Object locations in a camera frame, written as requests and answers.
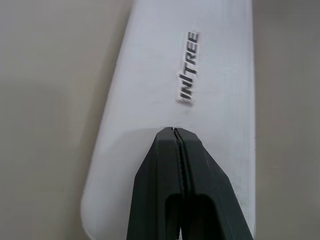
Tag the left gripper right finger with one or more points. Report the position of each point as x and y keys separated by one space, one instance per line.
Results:
x=207 y=185

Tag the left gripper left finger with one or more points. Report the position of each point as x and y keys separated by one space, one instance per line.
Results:
x=155 y=175

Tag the white pen case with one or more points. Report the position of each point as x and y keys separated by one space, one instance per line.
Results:
x=155 y=75

